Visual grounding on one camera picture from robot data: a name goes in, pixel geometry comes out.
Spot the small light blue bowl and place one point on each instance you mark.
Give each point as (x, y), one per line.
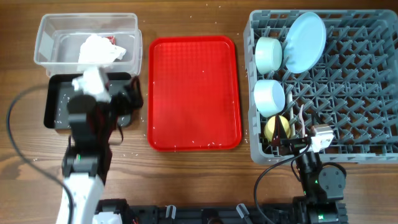
(269, 97)

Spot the large light blue plate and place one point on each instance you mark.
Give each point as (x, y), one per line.
(306, 41)

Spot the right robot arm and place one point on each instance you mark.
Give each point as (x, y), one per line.
(323, 183)

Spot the red serving tray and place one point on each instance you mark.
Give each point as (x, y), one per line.
(193, 94)

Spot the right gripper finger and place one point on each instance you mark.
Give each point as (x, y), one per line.
(279, 135)
(316, 119)

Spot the white plastic spoon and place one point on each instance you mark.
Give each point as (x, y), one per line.
(291, 114)

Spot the clear plastic bin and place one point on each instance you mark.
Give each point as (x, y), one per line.
(60, 36)

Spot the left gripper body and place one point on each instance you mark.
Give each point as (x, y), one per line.
(119, 104)

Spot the green bowl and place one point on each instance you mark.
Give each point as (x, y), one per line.
(268, 55)

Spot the red snack wrapper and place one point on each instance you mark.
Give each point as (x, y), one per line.
(112, 39)

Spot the white plastic fork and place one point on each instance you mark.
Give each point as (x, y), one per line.
(302, 121)

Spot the grey dishwasher rack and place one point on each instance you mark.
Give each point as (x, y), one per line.
(353, 87)

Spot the yellow plastic cup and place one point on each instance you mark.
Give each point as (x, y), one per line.
(270, 127)

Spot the black plastic tray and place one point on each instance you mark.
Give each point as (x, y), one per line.
(116, 81)

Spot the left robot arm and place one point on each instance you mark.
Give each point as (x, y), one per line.
(88, 157)

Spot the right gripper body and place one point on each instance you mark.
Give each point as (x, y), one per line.
(292, 143)

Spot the white napkin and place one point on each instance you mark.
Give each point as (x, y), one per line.
(98, 51)

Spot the food scraps with rice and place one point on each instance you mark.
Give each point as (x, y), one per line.
(56, 113)

